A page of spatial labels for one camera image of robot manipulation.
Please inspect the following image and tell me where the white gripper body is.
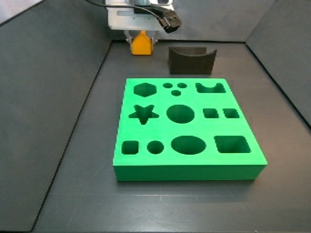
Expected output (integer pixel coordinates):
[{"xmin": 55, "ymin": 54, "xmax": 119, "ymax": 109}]
[{"xmin": 103, "ymin": 0, "xmax": 173, "ymax": 31}]

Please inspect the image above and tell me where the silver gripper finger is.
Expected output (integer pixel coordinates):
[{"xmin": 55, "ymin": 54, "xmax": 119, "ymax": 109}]
[
  {"xmin": 150, "ymin": 31, "xmax": 158, "ymax": 46},
  {"xmin": 123, "ymin": 30, "xmax": 131, "ymax": 45}
]

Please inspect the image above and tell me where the yellow three prong object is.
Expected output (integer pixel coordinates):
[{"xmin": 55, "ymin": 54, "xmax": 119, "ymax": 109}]
[{"xmin": 130, "ymin": 30, "xmax": 153, "ymax": 56}]

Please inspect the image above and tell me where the black curved fixture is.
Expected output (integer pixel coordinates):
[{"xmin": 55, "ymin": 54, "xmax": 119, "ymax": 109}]
[{"xmin": 168, "ymin": 46, "xmax": 217, "ymax": 75}]

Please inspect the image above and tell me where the green shape sorter block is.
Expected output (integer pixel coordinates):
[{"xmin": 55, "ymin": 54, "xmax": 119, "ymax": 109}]
[{"xmin": 113, "ymin": 78, "xmax": 266, "ymax": 181}]

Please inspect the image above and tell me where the black cable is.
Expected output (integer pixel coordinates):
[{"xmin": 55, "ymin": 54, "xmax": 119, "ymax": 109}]
[{"xmin": 83, "ymin": 0, "xmax": 182, "ymax": 35}]

